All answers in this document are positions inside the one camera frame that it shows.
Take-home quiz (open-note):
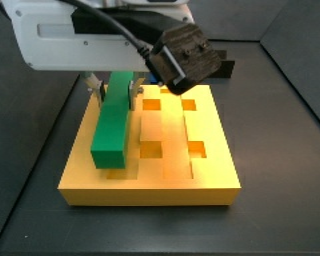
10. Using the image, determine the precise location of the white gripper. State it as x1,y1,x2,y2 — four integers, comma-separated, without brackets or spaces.
0,0,193,110

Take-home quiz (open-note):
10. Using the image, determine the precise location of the green long block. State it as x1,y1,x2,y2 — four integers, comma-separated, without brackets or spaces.
91,71,133,169

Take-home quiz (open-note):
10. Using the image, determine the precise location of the dark blue long block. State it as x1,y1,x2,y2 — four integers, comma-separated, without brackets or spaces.
149,73,159,84

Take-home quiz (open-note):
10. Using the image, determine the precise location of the black camera cable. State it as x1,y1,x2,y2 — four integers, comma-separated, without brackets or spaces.
60,0,153,58

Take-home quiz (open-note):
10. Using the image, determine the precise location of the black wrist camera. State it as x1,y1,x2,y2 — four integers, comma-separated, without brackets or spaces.
71,7,224,96

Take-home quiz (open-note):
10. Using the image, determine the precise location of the yellow slotted board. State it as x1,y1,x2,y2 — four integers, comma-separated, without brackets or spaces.
59,85,242,206

